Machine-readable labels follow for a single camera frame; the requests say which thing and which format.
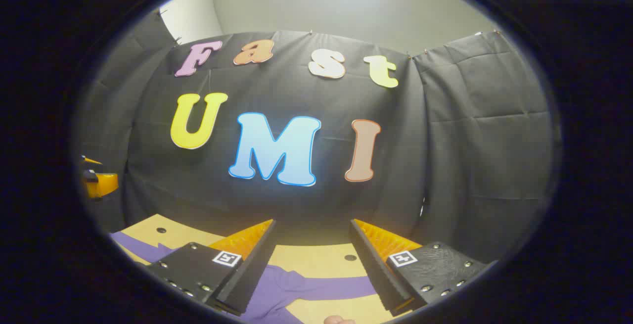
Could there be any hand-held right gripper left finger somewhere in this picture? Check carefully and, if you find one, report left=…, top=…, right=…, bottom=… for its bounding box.
left=143, top=219, right=276, bottom=316

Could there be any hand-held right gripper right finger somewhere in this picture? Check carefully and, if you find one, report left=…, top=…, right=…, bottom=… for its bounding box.
left=350, top=219, right=497, bottom=316

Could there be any purple shirt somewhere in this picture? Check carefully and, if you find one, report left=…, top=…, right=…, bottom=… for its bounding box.
left=110, top=231, right=379, bottom=324

